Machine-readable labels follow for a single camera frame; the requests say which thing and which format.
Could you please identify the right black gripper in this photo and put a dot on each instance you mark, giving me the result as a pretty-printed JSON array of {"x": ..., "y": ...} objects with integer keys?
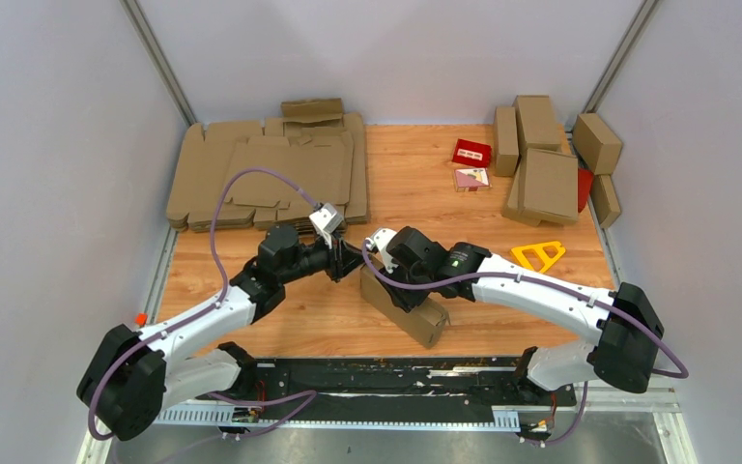
[{"x": 405, "y": 300}]

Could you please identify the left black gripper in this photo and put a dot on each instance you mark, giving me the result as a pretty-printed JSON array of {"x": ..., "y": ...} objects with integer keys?
[{"x": 342, "y": 258}]

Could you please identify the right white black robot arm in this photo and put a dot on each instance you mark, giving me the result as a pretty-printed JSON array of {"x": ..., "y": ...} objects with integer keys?
[{"x": 618, "y": 330}]

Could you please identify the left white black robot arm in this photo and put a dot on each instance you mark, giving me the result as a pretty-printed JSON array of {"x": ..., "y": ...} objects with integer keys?
[{"x": 135, "y": 374}]

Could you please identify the red card box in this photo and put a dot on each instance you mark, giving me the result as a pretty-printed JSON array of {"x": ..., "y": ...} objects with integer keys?
[{"x": 471, "y": 153}]

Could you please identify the front flat cardboard box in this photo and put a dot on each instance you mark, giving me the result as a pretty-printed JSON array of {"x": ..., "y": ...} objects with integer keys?
[{"x": 545, "y": 189}]

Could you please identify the upright narrow cardboard box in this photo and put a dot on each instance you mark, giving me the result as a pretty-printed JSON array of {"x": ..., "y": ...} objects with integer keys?
[{"x": 506, "y": 142}]

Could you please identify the rear leaning cardboard box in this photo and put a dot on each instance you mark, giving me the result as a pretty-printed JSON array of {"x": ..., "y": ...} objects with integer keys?
[{"x": 537, "y": 123}]

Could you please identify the low right cardboard box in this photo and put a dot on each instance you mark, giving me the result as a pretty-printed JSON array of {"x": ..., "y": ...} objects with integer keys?
[{"x": 605, "y": 201}]

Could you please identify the far right cardboard box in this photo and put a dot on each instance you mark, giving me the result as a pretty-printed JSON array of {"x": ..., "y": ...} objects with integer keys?
[{"x": 596, "y": 143}]

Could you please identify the pink tangram puzzle card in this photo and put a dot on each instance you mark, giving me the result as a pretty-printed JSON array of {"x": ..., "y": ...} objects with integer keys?
[{"x": 471, "y": 179}]

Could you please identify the stack of flat cardboard sheets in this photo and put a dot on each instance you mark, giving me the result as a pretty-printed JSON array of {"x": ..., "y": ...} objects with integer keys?
[{"x": 253, "y": 175}]

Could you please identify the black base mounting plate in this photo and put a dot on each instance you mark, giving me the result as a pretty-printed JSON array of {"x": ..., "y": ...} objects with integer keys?
[{"x": 379, "y": 390}]

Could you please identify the small folded cardboard pieces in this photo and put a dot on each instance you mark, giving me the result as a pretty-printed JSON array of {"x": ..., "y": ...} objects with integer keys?
[{"x": 312, "y": 113}]

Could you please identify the red object behind boxes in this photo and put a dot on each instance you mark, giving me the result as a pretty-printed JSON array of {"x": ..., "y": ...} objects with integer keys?
[{"x": 585, "y": 181}]

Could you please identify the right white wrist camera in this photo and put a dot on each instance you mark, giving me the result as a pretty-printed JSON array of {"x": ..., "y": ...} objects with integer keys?
[{"x": 377, "y": 243}]

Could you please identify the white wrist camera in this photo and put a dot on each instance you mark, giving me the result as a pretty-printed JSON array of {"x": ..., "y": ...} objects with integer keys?
[
  {"x": 377, "y": 243},
  {"x": 326, "y": 219}
]

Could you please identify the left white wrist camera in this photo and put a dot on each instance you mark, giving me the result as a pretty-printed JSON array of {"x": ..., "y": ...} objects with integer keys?
[{"x": 326, "y": 219}]

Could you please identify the yellow plastic triangle frame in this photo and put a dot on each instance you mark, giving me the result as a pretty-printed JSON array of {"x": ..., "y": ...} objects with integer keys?
[{"x": 539, "y": 257}]

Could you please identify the aluminium frame rail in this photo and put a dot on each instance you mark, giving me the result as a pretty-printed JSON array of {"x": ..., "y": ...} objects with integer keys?
[{"x": 605, "y": 425}]

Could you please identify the right corner aluminium post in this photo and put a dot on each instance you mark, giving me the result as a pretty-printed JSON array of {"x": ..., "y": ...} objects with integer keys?
[{"x": 633, "y": 32}]

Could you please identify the corner aluminium post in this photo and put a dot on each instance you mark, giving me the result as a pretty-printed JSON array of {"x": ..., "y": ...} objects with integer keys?
[
  {"x": 146, "y": 34},
  {"x": 633, "y": 32}
]

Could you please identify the left corner aluminium post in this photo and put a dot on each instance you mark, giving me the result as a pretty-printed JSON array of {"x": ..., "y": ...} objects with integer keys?
[{"x": 146, "y": 34}]

